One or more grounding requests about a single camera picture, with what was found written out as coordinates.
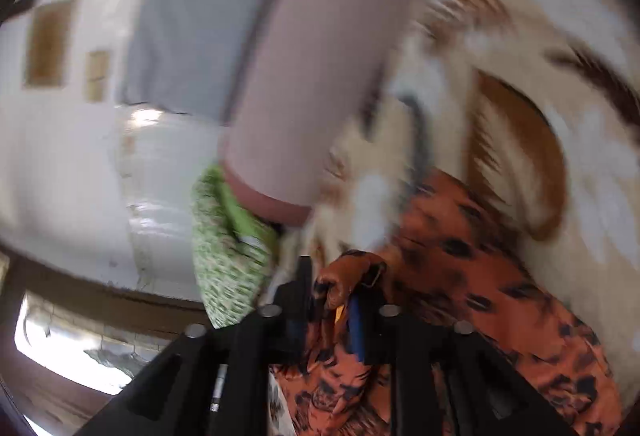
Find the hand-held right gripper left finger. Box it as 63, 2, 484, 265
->
75, 255, 315, 436

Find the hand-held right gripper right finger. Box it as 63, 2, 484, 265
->
347, 263, 578, 436

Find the orange floral cloth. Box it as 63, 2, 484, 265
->
270, 168, 623, 436

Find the green patterned pillow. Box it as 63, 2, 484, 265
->
191, 166, 281, 329

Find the white glossy panel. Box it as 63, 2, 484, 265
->
112, 108, 226, 301

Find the pink bolster pillow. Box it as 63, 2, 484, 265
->
217, 0, 436, 227

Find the grey pillow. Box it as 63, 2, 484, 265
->
120, 0, 321, 121

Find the leaf printed beige blanket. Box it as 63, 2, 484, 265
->
280, 0, 640, 347

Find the dark wooden bed frame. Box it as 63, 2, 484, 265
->
0, 258, 211, 334

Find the brown wall niche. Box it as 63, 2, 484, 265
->
22, 0, 81, 89
82, 50, 112, 104

